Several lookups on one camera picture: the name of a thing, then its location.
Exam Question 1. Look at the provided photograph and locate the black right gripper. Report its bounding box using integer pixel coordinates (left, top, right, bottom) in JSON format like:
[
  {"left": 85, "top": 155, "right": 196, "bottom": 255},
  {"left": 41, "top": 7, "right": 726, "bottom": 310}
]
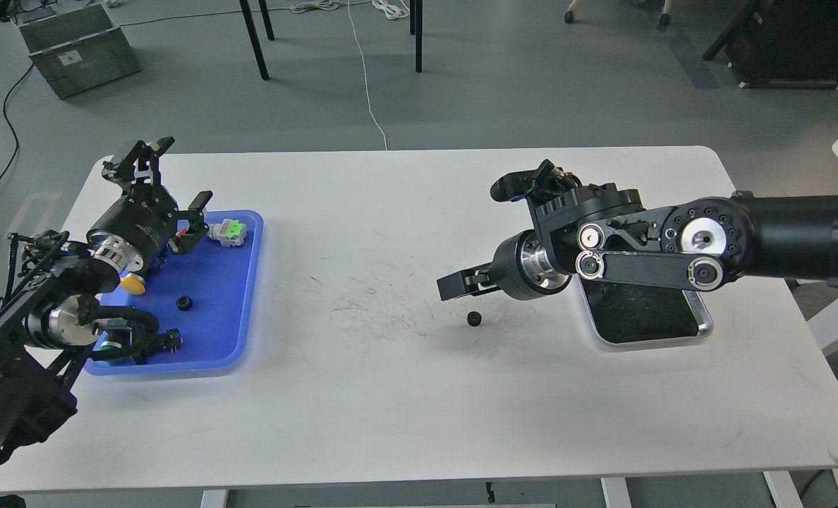
[{"left": 437, "top": 231, "right": 573, "bottom": 301}]

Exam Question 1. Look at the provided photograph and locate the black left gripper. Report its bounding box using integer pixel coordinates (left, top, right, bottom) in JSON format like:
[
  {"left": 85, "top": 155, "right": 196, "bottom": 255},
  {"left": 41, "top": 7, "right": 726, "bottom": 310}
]
[{"left": 87, "top": 136, "right": 213, "bottom": 274}]

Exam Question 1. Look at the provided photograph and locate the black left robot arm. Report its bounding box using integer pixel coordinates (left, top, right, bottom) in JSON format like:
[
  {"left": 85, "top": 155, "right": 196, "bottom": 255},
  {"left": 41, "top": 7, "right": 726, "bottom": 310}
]
[{"left": 0, "top": 136, "right": 212, "bottom": 465}]

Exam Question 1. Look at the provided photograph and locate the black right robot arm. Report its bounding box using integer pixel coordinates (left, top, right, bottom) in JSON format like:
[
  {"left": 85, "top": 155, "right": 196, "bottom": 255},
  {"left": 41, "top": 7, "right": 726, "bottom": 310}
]
[{"left": 437, "top": 159, "right": 838, "bottom": 301}]

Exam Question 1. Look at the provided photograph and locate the blue plastic tray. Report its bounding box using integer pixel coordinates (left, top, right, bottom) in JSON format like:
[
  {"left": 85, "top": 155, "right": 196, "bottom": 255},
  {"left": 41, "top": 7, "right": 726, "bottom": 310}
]
[{"left": 84, "top": 210, "right": 264, "bottom": 376}]

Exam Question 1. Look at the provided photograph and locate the silver metal tray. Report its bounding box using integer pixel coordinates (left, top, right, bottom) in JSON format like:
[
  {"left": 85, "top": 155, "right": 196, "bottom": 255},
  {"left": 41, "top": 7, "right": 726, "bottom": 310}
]
[{"left": 579, "top": 279, "right": 715, "bottom": 350}]

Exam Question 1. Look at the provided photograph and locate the grey green connector part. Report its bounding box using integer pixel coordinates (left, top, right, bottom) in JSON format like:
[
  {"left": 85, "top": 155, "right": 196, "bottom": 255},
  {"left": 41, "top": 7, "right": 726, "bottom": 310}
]
[{"left": 207, "top": 219, "right": 248, "bottom": 248}]

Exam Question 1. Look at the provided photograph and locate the grey storage crate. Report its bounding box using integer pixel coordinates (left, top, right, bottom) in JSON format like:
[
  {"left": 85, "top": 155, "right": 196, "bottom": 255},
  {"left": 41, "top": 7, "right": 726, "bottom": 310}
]
[{"left": 18, "top": 4, "right": 142, "bottom": 99}]

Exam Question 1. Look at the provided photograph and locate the black table leg front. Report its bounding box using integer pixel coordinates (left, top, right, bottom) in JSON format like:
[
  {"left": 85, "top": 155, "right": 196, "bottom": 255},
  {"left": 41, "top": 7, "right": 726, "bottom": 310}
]
[{"left": 238, "top": 0, "right": 270, "bottom": 81}]

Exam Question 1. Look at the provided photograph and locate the black table leg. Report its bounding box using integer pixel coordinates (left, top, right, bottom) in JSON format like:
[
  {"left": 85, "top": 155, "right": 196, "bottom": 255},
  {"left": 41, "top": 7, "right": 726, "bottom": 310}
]
[
  {"left": 257, "top": 0, "right": 275, "bottom": 42},
  {"left": 409, "top": 0, "right": 423, "bottom": 73},
  {"left": 238, "top": 0, "right": 270, "bottom": 81}
]

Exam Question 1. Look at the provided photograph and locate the black table leg rear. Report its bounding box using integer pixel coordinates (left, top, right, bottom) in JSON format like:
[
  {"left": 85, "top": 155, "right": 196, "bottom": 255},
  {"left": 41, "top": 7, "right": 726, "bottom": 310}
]
[{"left": 257, "top": 0, "right": 275, "bottom": 42}]

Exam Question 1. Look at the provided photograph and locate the black table leg right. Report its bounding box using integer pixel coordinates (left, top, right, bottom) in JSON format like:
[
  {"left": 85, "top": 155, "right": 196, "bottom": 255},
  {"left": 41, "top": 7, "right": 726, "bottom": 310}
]
[{"left": 409, "top": 0, "right": 423, "bottom": 73}]

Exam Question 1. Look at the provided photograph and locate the black equipment case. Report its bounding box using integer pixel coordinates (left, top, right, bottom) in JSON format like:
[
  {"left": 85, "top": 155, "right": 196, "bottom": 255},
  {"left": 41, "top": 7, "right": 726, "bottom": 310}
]
[{"left": 703, "top": 1, "right": 838, "bottom": 89}]

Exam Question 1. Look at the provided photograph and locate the red push button switch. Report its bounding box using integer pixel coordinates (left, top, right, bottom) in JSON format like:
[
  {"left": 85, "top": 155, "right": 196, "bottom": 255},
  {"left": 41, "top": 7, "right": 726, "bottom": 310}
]
[{"left": 175, "top": 223, "right": 188, "bottom": 240}]

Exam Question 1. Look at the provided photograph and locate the yellow push button switch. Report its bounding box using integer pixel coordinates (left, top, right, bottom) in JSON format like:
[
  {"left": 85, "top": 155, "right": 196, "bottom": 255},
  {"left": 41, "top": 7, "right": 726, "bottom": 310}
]
[{"left": 119, "top": 273, "right": 146, "bottom": 296}]

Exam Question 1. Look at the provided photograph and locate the black switch block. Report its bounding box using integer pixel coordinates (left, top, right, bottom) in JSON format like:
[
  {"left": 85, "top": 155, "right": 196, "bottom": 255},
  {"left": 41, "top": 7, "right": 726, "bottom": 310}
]
[{"left": 130, "top": 329, "right": 183, "bottom": 365}]

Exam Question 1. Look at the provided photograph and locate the green push button switch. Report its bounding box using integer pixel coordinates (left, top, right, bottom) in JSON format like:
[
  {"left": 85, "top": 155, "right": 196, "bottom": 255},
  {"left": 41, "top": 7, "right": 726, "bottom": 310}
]
[{"left": 91, "top": 333, "right": 130, "bottom": 363}]

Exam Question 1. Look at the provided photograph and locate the white floor cable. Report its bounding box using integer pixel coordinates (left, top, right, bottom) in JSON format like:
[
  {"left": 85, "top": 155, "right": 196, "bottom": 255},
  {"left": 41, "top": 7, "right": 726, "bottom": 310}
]
[{"left": 346, "top": 0, "right": 389, "bottom": 151}]

